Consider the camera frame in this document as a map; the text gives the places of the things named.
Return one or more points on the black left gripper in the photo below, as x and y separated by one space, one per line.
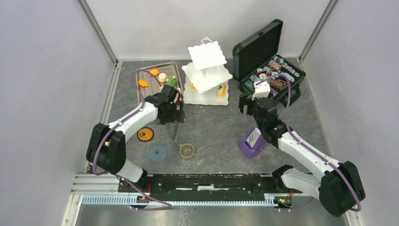
178 116

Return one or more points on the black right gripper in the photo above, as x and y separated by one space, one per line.
246 100

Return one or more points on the yellow rectangular cake slice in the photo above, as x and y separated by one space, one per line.
221 91

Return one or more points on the white three-tier cake stand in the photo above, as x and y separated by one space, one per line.
206 71

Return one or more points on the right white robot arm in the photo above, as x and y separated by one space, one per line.
337 185

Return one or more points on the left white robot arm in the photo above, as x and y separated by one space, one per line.
107 145

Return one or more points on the brown poker chip stack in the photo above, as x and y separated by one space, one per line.
276 84

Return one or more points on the green swirl roll cake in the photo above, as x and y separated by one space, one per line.
172 81

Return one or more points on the green poker chip stack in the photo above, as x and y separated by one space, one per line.
249 85

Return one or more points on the yellow smiley coaster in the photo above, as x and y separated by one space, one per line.
145 134

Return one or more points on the purple card shuffler box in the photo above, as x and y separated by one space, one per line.
251 145

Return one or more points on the cream round cake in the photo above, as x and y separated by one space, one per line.
162 77

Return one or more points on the orange fish cookie lower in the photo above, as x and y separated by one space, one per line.
143 84

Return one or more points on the orange fish cookie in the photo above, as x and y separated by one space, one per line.
143 84
154 72

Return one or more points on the silver metal tray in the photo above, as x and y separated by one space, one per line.
171 69

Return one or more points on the orange fish cookie upper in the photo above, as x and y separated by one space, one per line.
154 72

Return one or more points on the olive green cup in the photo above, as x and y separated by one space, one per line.
186 150

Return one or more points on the blue round coaster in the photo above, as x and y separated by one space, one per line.
157 153

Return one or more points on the black poker chip case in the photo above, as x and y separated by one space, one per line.
256 57

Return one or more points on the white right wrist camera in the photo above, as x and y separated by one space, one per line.
262 89

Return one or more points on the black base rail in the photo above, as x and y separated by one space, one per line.
211 187

